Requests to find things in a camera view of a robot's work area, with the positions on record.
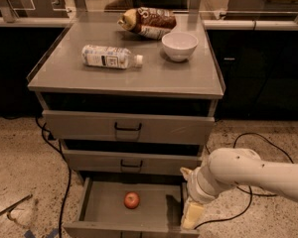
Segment white ceramic bowl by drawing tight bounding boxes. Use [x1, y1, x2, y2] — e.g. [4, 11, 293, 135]
[162, 32, 199, 61]

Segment clear plastic water bottle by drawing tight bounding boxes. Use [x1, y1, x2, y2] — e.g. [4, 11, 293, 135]
[81, 45, 143, 69]

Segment grey middle drawer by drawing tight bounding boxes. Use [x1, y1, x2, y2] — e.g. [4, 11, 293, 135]
[64, 150, 202, 176]

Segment metal rod on floor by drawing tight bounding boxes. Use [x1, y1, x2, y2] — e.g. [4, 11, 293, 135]
[0, 194, 33, 216]

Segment grey metal drawer cabinet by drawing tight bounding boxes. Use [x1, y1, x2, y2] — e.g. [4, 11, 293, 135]
[26, 11, 226, 238]

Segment brown chip bag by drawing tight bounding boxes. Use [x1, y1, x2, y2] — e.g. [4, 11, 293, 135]
[117, 7, 177, 40]

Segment grey top drawer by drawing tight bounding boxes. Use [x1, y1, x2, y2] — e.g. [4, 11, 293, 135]
[43, 110, 215, 145]

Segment red apple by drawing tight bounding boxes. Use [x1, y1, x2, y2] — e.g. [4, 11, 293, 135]
[124, 191, 140, 209]

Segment black cable right floor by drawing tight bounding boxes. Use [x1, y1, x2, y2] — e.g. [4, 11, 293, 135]
[193, 132, 295, 230]

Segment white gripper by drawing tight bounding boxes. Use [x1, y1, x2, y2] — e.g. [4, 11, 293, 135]
[180, 167, 219, 229]

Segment black cable floor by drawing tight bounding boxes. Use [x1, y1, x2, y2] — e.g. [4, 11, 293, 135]
[193, 132, 295, 230]
[35, 116, 73, 238]

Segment black cable left floor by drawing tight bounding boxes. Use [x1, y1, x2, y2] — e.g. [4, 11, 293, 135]
[35, 116, 73, 238]

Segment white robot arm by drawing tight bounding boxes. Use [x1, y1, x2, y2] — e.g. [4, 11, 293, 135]
[180, 148, 298, 229]

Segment grey open bottom drawer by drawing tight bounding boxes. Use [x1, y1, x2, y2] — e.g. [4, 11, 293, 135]
[64, 177, 199, 238]

